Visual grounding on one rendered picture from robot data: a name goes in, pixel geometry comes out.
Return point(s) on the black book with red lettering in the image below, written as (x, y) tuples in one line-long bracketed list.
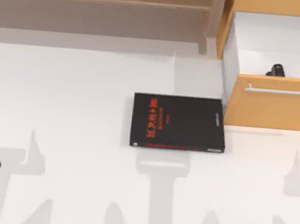
[(177, 122)]

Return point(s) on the wooden shelf unit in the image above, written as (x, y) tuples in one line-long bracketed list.
[(100, 12)]

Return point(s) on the pale wooden drawer front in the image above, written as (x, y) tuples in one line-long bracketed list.
[(272, 108)]

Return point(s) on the small black object in drawer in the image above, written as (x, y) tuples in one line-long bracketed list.
[(276, 70)]

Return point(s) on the open white drawer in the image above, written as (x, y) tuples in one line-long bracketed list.
[(272, 43)]

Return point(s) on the wooden cabinet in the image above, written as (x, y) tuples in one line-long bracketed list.
[(252, 4)]

